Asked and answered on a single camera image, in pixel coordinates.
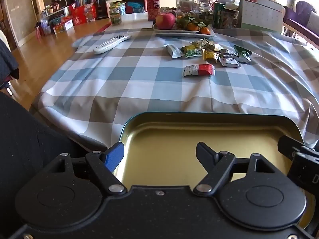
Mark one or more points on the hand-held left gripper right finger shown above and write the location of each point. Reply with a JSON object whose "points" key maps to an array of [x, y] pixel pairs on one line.
{"points": [[205, 154]]}

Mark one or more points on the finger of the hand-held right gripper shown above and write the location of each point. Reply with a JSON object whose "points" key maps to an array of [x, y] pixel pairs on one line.
{"points": [[290, 147]]}

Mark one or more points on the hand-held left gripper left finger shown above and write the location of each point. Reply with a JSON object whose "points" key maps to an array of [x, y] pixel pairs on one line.
{"points": [[115, 155]]}

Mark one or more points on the teal tin box gold interior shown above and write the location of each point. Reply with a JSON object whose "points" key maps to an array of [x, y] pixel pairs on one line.
{"points": [[174, 142]]}

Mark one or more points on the red and white snack packet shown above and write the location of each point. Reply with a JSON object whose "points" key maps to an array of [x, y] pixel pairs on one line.
{"points": [[199, 70]]}

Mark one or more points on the white snack packet red print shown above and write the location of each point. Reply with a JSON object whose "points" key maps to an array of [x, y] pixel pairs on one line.
{"points": [[229, 61]]}

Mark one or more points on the small yellow snack packet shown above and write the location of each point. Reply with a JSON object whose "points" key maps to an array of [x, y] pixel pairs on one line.
{"points": [[209, 55]]}

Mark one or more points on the grey white snack packet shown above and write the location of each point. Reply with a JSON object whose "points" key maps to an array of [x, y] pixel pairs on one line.
{"points": [[228, 52]]}

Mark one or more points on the green foil snack packet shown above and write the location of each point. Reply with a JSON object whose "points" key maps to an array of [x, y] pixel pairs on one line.
{"points": [[243, 53]]}

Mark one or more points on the silver snack packet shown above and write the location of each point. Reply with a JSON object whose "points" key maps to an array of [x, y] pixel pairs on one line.
{"points": [[174, 51]]}

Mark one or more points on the gold patterned snack packet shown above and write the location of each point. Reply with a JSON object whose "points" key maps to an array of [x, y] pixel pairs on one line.
{"points": [[211, 45]]}

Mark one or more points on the blue grey checked tablecloth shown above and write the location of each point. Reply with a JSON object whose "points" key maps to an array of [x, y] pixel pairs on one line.
{"points": [[139, 84]]}

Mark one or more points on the person's black clothing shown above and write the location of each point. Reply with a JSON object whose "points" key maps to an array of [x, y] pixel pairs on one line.
{"points": [[25, 142]]}

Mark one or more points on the white remote control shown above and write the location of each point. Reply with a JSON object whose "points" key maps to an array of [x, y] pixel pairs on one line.
{"points": [[112, 43]]}

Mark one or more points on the orange tangerine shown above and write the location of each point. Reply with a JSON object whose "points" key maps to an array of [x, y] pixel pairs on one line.
{"points": [[205, 30], [193, 27]]}

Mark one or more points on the white rectangular plate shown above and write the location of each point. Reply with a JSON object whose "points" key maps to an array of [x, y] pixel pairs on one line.
{"points": [[179, 33]]}

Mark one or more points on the purple chair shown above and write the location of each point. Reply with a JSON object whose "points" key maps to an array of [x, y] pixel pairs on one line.
{"points": [[301, 17]]}

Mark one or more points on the oranges with green leaves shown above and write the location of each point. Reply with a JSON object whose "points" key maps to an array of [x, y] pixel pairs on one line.
{"points": [[192, 20]]}

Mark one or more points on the dark patterned tin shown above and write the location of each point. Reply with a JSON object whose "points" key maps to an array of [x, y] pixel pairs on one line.
{"points": [[229, 18]]}

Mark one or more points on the desk calendar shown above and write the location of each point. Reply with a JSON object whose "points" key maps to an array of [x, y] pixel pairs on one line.
{"points": [[259, 12]]}

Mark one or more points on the small jar green label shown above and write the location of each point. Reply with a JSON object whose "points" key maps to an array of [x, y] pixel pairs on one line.
{"points": [[115, 17]]}

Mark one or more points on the red apple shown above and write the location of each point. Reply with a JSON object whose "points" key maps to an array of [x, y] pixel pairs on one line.
{"points": [[165, 21]]}

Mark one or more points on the green metal can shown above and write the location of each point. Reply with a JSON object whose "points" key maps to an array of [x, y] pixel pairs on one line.
{"points": [[216, 15]]}

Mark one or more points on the dark jacket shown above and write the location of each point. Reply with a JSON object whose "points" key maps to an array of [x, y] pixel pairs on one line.
{"points": [[7, 62]]}

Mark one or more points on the stack of red gift boxes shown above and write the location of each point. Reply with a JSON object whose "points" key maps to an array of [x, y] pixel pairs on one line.
{"points": [[79, 15]]}

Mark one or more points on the clear glass jar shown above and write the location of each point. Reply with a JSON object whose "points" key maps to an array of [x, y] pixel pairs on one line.
{"points": [[187, 5]]}

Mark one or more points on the black thermos bottle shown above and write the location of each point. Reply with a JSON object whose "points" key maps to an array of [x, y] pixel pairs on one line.
{"points": [[101, 3]]}

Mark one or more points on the red cylindrical can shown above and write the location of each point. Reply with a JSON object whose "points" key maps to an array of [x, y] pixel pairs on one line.
{"points": [[152, 7]]}

